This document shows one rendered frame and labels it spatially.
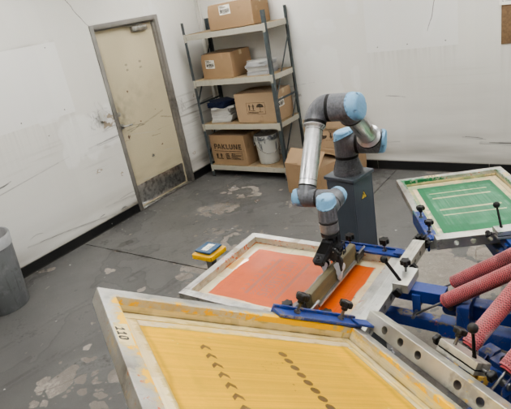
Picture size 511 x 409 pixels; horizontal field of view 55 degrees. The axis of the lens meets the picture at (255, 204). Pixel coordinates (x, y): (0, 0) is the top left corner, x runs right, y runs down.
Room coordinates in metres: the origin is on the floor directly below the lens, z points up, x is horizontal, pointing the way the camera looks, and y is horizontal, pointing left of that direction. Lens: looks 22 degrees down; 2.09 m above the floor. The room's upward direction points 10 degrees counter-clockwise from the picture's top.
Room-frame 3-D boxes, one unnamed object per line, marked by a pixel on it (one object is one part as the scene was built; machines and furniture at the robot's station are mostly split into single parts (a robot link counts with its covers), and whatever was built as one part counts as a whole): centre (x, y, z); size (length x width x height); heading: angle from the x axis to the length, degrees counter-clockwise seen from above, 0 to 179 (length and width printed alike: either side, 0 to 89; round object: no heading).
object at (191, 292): (1.86, -0.09, 0.97); 0.79 x 0.58 x 0.04; 52
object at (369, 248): (1.93, -0.45, 0.98); 0.30 x 0.05 x 0.07; 52
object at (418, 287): (1.51, -0.54, 1.02); 0.17 x 0.06 x 0.05; 52
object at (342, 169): (2.39, -0.50, 1.25); 0.15 x 0.15 x 0.10
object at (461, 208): (2.11, -1.05, 1.05); 1.08 x 0.61 x 0.23; 172
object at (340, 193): (1.84, -0.31, 1.30); 0.11 x 0.11 x 0.08; 59
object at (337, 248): (1.75, -0.27, 1.15); 0.09 x 0.08 x 0.12; 142
